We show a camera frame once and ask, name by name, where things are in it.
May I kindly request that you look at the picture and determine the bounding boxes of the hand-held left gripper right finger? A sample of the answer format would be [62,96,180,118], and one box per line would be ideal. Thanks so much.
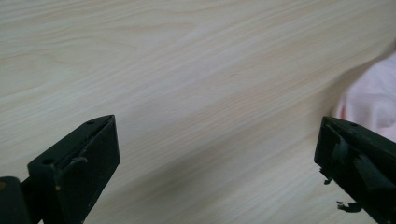
[313,116,396,224]

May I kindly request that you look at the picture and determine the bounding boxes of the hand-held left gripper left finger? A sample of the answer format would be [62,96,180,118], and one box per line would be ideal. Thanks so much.
[27,114,121,224]

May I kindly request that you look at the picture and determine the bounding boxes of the pink cloth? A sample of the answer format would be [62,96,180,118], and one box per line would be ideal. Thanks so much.
[331,50,396,144]

